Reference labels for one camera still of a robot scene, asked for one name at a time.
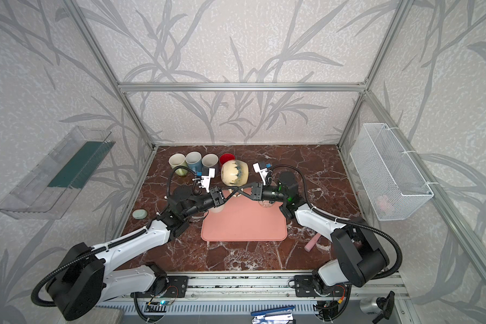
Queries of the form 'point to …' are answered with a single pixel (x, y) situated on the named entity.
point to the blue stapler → (274, 316)
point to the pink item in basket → (383, 202)
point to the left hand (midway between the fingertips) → (237, 192)
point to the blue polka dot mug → (194, 160)
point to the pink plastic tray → (241, 219)
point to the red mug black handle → (226, 157)
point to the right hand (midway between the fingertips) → (238, 190)
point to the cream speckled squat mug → (235, 173)
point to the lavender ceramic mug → (211, 160)
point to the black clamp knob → (386, 304)
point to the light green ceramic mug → (176, 160)
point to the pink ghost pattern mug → (265, 203)
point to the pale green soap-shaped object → (140, 214)
